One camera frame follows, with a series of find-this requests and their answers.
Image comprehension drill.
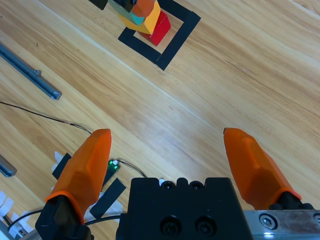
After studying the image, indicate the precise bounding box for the small white tape piece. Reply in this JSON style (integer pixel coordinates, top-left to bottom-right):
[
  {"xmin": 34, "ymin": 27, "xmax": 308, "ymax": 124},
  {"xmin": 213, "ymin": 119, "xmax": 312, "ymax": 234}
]
[{"xmin": 53, "ymin": 150, "xmax": 65, "ymax": 172}]

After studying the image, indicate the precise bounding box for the black tape square outline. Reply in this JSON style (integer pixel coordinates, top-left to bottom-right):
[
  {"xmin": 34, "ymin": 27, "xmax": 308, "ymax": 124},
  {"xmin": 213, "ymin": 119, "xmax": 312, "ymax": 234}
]
[{"xmin": 118, "ymin": 0, "xmax": 202, "ymax": 72}]

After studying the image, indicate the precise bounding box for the crumpled white tape piece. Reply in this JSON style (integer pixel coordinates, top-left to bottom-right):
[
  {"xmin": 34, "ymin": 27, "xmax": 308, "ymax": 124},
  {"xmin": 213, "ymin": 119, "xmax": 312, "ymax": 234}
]
[{"xmin": 83, "ymin": 191, "xmax": 122, "ymax": 222}]

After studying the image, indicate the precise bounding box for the grey metal base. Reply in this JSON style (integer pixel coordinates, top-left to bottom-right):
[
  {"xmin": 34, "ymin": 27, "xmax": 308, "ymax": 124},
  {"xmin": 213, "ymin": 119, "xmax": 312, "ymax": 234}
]
[{"xmin": 0, "ymin": 217, "xmax": 41, "ymax": 240}]

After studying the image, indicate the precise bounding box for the small green LED board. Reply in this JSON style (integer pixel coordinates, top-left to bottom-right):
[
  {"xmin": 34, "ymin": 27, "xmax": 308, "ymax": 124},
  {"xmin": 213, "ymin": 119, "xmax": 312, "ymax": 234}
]
[{"xmin": 102, "ymin": 158, "xmax": 120, "ymax": 186}]

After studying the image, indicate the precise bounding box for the short black tape strip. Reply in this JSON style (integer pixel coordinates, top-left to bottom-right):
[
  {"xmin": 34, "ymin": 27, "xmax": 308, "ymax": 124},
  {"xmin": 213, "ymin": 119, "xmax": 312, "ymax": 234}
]
[{"xmin": 51, "ymin": 152, "xmax": 73, "ymax": 180}]

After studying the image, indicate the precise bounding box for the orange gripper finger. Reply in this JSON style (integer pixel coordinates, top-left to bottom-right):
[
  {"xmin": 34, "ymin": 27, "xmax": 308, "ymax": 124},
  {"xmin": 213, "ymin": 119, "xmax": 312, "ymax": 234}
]
[
  {"xmin": 223, "ymin": 127, "xmax": 315, "ymax": 211},
  {"xmin": 34, "ymin": 128, "xmax": 112, "ymax": 240}
]

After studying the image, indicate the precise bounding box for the long black tape strip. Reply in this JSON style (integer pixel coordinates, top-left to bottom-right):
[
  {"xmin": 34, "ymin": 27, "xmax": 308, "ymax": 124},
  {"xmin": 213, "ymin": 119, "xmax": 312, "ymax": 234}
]
[{"xmin": 89, "ymin": 177, "xmax": 127, "ymax": 219}]

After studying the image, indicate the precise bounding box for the yellow wooden block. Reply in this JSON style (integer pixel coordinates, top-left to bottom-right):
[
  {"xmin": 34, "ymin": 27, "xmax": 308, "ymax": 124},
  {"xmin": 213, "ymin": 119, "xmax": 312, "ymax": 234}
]
[{"xmin": 118, "ymin": 0, "xmax": 162, "ymax": 35}]

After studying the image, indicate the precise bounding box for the green wooden block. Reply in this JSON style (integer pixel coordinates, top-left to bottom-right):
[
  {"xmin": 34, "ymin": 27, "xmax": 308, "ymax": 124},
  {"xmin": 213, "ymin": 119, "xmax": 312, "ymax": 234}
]
[{"xmin": 107, "ymin": 0, "xmax": 146, "ymax": 26}]

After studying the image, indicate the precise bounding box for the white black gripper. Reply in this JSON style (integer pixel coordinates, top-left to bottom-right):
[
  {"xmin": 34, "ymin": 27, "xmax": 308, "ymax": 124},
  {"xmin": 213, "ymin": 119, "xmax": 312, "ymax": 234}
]
[{"xmin": 88, "ymin": 0, "xmax": 155, "ymax": 18}]

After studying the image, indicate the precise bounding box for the long grey aluminium rail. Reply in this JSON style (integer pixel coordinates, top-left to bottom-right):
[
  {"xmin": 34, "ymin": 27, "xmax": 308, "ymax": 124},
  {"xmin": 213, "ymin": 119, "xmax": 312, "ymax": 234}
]
[{"xmin": 0, "ymin": 42, "xmax": 63, "ymax": 101}]

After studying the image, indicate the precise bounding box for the white tape strip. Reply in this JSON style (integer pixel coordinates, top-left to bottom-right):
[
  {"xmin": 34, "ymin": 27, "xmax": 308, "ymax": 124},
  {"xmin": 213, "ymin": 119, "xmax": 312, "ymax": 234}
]
[
  {"xmin": 0, "ymin": 190, "xmax": 15, "ymax": 219},
  {"xmin": 8, "ymin": 210, "xmax": 36, "ymax": 235}
]

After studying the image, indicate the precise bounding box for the black power cable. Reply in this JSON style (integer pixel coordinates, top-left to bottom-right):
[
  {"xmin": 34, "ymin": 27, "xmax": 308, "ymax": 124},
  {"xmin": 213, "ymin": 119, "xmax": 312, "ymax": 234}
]
[{"xmin": 7, "ymin": 209, "xmax": 122, "ymax": 232}]

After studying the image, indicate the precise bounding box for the thin black wire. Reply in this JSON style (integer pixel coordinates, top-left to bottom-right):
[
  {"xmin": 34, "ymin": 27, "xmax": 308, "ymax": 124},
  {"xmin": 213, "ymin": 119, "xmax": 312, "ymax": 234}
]
[
  {"xmin": 0, "ymin": 101, "xmax": 93, "ymax": 135},
  {"xmin": 119, "ymin": 160, "xmax": 149, "ymax": 179}
]

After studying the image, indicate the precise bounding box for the short grey aluminium rail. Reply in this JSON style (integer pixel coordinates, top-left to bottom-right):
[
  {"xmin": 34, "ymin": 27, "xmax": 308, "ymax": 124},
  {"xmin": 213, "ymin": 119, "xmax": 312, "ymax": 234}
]
[{"xmin": 0, "ymin": 154, "xmax": 18, "ymax": 178}]

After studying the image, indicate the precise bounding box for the red wooden block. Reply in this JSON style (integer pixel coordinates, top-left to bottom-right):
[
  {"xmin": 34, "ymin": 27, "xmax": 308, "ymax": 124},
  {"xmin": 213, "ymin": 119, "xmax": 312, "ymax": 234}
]
[{"xmin": 138, "ymin": 9, "xmax": 172, "ymax": 47}]

